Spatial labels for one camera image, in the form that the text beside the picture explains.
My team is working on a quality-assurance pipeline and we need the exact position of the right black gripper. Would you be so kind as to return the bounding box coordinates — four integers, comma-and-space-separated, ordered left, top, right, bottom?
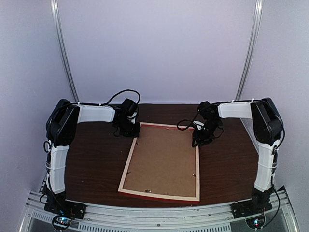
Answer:
193, 119, 222, 147

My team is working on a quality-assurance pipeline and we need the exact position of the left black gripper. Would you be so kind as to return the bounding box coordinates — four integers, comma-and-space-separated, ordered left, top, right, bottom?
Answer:
116, 118, 141, 137

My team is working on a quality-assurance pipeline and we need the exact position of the brown cardboard backing board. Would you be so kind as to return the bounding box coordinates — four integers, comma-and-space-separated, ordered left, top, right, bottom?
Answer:
122, 125, 197, 196

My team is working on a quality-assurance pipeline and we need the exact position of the red wooden picture frame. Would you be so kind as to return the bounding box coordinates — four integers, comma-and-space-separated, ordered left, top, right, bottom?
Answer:
117, 122, 201, 204

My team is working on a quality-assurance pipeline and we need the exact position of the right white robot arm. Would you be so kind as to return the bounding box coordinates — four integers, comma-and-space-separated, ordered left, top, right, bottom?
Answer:
190, 98, 284, 192

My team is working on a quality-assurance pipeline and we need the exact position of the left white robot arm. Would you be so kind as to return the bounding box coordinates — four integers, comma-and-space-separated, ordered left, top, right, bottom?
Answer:
46, 99, 140, 194

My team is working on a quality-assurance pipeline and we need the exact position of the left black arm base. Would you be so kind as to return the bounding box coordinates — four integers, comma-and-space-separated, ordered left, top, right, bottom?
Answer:
43, 189, 86, 219

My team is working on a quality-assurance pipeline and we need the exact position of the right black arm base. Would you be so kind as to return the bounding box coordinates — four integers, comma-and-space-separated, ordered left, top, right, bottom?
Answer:
230, 188, 273, 218

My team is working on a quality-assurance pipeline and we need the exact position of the right circuit board with leds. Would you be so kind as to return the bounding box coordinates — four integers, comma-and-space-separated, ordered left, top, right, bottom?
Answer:
246, 217, 265, 230

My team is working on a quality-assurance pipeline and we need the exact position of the circuit board with leds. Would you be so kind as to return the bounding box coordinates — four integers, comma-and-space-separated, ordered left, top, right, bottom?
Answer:
52, 215, 72, 230
246, 217, 265, 230

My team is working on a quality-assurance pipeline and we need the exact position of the left circuit board with leds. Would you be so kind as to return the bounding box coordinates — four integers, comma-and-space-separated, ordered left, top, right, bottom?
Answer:
52, 215, 72, 230

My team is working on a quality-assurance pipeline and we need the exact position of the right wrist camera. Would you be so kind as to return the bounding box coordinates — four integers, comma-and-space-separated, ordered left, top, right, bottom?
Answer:
193, 120, 204, 130

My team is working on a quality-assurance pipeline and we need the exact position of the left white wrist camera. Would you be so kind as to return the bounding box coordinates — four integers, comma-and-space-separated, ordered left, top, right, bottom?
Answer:
127, 112, 138, 124

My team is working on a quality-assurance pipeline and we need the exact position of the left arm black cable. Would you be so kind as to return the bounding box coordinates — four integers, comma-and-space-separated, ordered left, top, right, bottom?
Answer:
96, 89, 141, 107

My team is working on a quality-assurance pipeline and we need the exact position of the front aluminium rail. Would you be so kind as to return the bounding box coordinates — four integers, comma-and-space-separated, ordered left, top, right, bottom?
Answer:
19, 186, 301, 232

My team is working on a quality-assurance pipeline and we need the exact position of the left aluminium corner post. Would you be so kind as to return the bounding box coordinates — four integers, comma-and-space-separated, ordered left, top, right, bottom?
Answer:
50, 0, 79, 102

